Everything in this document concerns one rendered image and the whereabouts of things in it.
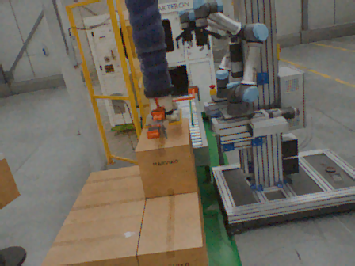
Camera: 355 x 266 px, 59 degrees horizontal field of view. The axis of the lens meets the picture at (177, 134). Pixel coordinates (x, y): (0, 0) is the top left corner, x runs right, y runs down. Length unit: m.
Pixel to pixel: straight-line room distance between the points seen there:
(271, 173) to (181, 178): 0.93
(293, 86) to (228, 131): 0.63
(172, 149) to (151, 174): 0.26
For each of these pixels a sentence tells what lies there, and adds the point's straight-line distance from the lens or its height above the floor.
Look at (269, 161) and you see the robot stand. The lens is 2.87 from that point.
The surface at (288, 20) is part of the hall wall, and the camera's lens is 12.49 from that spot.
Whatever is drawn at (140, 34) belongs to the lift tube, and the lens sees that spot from 2.28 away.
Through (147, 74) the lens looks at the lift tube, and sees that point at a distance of 2.32.
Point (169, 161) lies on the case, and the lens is 2.29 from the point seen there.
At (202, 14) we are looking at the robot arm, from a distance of 2.03.
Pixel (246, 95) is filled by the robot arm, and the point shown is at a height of 1.21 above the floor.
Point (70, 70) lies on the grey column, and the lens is 3.67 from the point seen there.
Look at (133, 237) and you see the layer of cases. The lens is 2.12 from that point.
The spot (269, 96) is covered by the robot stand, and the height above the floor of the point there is 1.07.
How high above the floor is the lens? 1.83
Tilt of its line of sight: 21 degrees down
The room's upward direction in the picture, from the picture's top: 10 degrees counter-clockwise
